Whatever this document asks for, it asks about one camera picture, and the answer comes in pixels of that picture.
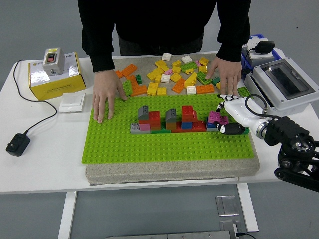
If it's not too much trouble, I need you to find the black adapter cord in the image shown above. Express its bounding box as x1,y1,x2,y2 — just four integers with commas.
11,59,58,134

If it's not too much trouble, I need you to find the grey metal base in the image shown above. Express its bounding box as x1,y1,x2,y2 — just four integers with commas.
104,230,235,239

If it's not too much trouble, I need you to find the grey-brown foam mat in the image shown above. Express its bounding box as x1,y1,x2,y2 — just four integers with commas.
85,52,260,185

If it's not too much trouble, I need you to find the person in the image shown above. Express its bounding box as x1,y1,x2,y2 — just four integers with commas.
77,0,252,57

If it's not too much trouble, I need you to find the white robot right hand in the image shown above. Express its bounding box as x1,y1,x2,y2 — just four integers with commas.
214,93,269,135

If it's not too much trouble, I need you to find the red long toy brick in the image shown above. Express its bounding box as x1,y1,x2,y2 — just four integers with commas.
171,120,207,133

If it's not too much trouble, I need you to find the grey sloped toy brick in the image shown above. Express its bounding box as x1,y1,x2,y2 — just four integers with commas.
165,108,178,123
138,105,150,121

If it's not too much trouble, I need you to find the person's left hand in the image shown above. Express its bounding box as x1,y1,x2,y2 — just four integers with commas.
206,57,242,96

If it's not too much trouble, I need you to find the white wall switch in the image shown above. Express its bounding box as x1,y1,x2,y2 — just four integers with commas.
58,93,86,114

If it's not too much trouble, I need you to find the green studded baseplate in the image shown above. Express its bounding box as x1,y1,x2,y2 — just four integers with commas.
81,93,255,164

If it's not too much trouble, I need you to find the red toy brick stack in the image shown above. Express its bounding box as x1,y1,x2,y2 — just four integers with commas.
149,111,161,127
181,105,198,123

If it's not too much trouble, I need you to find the black plug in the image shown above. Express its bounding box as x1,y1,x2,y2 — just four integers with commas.
254,40,276,54

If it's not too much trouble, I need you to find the orange long toy brick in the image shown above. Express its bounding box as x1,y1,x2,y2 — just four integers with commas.
195,84,216,95
171,78,186,94
130,85,149,98
126,74,141,94
121,64,139,77

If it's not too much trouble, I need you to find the grey enclosure with clear lid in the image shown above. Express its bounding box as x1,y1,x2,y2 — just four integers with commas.
243,57,319,117

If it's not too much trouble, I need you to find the thin black cable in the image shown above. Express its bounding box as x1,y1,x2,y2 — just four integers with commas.
235,232,257,239

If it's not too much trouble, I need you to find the white power socket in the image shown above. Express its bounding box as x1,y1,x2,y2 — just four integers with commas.
241,36,275,60

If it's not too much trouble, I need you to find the yellow cardboard box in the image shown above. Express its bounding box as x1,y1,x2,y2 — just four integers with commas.
28,51,87,101

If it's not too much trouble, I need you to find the yellow sloped toy brick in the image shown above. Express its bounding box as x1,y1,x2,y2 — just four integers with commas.
183,72,198,89

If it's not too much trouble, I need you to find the blue plastic bin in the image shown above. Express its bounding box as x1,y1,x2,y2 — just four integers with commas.
241,33,282,75

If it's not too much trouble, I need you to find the person's right hand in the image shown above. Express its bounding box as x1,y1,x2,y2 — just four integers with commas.
92,69,128,124

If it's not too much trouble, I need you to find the white table leg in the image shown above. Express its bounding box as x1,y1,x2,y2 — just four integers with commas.
57,190,78,239
236,180,260,233

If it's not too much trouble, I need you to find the black plug cable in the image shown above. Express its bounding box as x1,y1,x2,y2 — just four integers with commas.
242,48,257,75

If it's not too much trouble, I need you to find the yellow long toy brick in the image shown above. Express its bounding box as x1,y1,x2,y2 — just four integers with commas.
146,67,165,82

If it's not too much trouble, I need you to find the lime green long brick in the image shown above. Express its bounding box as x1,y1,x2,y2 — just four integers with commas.
180,62,199,74
122,80,134,98
237,87,251,98
196,71,213,86

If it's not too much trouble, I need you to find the black power adapter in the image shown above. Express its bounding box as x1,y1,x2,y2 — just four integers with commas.
5,133,31,157

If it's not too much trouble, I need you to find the grey push-button switch box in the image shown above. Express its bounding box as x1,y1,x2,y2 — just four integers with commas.
42,47,65,77

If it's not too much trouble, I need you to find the metal floor plate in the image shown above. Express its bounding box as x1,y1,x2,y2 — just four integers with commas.
219,220,248,234
215,195,240,217

